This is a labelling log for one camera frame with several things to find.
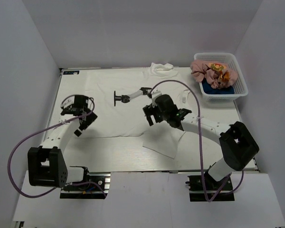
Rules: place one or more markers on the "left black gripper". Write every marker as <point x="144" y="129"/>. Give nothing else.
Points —
<point x="91" y="118"/>

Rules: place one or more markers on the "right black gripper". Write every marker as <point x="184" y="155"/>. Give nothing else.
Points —
<point x="151" y="110"/>

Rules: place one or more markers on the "white t shirt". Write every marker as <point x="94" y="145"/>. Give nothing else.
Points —
<point x="128" y="120"/>

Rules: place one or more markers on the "pink printed t shirt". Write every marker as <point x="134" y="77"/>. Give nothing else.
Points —
<point x="216" y="74"/>

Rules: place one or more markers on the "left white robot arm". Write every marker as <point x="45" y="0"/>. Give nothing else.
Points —
<point x="46" y="163"/>

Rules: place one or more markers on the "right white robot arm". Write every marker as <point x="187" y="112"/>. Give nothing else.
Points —
<point x="237" y="144"/>

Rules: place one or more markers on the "blue label sticker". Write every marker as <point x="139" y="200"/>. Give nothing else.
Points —
<point x="71" y="72"/>

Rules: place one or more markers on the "blue t shirt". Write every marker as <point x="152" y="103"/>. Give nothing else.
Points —
<point x="211" y="91"/>

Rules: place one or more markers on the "white plastic basket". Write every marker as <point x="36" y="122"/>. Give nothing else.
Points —
<point x="229" y="60"/>

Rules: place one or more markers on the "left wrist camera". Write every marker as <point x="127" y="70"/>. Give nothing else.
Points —
<point x="67" y="101"/>

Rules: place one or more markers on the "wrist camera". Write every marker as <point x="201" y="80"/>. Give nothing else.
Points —
<point x="67" y="101"/>
<point x="154" y="94"/>

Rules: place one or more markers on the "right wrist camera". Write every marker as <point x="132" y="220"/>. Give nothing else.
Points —
<point x="154" y="94"/>

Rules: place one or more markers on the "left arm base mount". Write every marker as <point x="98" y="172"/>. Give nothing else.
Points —
<point x="93" y="187"/>

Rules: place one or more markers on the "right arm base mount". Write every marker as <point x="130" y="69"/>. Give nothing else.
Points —
<point x="196" y="192"/>

